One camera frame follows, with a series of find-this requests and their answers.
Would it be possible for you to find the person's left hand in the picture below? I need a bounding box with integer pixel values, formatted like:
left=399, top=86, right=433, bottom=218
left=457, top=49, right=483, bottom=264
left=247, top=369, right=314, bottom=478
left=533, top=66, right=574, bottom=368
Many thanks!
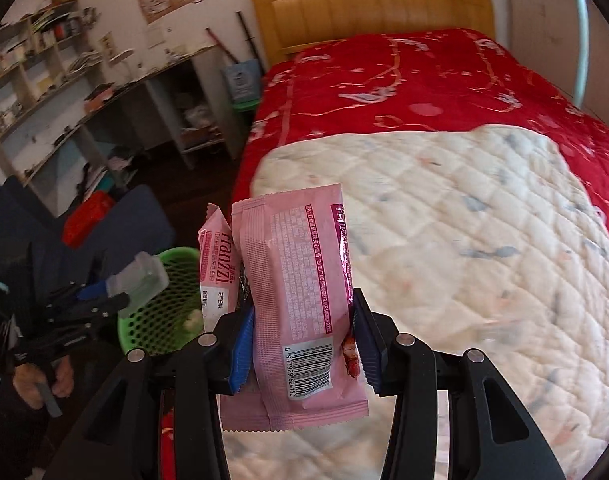
left=13, top=357, right=75, bottom=409

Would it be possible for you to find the white desk lamp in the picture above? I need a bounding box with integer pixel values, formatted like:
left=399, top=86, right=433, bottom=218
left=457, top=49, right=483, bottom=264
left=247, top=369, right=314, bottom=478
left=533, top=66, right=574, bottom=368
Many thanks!
left=108, top=48, right=136, bottom=82

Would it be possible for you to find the white quilted mat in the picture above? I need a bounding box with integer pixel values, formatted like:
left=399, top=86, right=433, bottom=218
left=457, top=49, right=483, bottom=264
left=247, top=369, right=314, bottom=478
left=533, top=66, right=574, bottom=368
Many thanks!
left=219, top=125, right=609, bottom=480

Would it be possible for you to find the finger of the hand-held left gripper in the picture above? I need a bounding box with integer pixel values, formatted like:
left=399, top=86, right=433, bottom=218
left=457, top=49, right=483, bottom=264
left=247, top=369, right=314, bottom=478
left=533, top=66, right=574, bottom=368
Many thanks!
left=47, top=282, right=110, bottom=306
left=39, top=294, right=131, bottom=333

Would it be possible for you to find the small pink snack packet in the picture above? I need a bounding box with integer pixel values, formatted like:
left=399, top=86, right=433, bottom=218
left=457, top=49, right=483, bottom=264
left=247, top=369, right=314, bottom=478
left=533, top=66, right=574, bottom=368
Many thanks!
left=198, top=203, right=246, bottom=334

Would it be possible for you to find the red bag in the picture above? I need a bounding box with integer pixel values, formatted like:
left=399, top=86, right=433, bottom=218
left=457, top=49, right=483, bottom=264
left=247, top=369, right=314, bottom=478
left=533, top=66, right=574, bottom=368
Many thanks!
left=61, top=191, right=116, bottom=249

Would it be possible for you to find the light blue bag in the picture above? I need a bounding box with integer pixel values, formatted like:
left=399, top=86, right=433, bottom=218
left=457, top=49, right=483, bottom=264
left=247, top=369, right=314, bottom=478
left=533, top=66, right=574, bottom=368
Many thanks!
left=220, top=58, right=263, bottom=104

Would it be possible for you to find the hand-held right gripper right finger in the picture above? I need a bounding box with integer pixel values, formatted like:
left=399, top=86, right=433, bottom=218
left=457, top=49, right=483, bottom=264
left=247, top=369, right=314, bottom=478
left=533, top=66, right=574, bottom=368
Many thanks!
left=351, top=287, right=567, bottom=480

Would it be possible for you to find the black stick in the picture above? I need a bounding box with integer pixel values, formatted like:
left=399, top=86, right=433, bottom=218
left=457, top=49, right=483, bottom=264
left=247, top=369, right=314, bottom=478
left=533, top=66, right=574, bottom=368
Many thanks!
left=235, top=11, right=260, bottom=64

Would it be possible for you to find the red patterned duvet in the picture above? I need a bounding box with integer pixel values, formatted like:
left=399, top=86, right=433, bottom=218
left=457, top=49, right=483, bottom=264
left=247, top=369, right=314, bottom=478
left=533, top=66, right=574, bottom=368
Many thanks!
left=157, top=27, right=609, bottom=480

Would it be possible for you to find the dark blue chair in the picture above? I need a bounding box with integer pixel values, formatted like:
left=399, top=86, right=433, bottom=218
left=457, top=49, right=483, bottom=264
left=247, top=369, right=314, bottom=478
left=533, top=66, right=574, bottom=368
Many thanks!
left=0, top=180, right=178, bottom=363

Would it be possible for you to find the white desk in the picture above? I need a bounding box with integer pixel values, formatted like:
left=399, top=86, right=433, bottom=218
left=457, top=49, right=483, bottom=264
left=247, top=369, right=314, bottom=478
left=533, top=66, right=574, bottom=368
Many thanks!
left=22, top=44, right=246, bottom=202

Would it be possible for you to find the red stick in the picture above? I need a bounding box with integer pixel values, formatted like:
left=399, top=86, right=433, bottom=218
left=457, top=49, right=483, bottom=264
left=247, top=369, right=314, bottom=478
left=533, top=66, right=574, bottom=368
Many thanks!
left=205, top=27, right=238, bottom=64

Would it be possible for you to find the clear plastic container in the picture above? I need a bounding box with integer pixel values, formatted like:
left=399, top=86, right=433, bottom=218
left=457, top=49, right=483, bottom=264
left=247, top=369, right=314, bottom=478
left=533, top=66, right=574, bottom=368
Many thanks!
left=106, top=252, right=170, bottom=307

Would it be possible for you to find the green stool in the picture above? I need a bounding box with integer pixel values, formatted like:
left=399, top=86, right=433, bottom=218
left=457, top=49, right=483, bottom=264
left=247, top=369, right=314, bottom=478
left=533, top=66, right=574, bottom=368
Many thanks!
left=231, top=97, right=261, bottom=117

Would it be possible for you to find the white bookshelf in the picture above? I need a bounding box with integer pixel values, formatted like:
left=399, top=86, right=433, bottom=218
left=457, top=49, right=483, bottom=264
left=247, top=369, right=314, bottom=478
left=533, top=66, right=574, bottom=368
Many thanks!
left=0, top=0, right=104, bottom=182

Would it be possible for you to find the large pink snack packet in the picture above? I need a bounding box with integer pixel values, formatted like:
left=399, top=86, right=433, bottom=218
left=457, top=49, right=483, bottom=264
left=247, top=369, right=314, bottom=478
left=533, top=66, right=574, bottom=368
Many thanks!
left=219, top=183, right=370, bottom=433

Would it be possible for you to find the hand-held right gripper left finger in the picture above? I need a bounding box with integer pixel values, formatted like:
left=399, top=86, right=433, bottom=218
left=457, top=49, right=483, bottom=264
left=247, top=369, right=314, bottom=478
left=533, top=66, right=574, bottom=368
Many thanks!
left=44, top=309, right=258, bottom=480

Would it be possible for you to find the wooden headboard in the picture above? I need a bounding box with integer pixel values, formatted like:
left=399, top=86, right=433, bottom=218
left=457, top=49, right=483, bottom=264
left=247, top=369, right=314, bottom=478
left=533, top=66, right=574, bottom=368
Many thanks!
left=249, top=0, right=496, bottom=69

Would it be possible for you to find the green plastic basket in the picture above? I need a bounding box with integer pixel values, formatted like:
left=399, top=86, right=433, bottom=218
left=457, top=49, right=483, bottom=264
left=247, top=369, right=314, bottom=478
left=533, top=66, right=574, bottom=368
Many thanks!
left=118, top=246, right=208, bottom=357

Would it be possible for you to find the light blue hoop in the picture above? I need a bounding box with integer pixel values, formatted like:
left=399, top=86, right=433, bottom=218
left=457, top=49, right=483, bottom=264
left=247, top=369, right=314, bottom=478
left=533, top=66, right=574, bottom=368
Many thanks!
left=571, top=0, right=588, bottom=107

